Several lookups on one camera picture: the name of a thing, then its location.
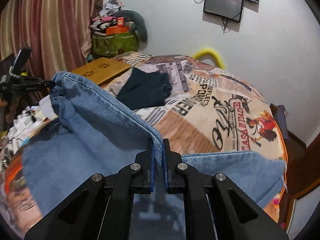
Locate grey stuffed pillow toy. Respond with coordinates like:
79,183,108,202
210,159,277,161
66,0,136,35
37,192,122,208
113,10,148,43

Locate small black wall monitor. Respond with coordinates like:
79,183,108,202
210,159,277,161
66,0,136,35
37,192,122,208
203,0,244,22

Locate wooden lap desk board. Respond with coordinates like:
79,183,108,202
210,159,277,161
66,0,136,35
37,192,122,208
72,57,130,85

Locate yellow padded bed footboard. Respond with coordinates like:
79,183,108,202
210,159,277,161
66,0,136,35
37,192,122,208
192,47,226,70

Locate green fabric storage box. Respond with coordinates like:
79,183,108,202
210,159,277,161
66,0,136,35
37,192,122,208
92,31,139,58

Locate orange box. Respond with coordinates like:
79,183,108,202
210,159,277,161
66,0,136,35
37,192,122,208
106,26,130,35

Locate white papers pile beside bed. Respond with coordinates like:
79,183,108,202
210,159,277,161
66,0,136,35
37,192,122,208
1,106,51,172

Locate pile of clutter on box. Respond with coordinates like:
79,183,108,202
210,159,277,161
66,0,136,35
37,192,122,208
90,0,129,36

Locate blue denim jeans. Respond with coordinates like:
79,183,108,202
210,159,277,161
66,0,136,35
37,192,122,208
22,72,285,221

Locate dark cloth at bed corner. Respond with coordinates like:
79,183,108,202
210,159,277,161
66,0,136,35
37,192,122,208
270,104,290,140

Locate striped red beige curtain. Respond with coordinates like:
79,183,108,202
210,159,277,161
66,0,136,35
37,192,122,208
1,0,103,79

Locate brown wooden door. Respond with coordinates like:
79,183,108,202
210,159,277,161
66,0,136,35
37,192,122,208
285,129,320,201

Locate folded black garment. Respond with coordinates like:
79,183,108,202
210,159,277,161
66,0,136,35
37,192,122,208
116,68,172,110

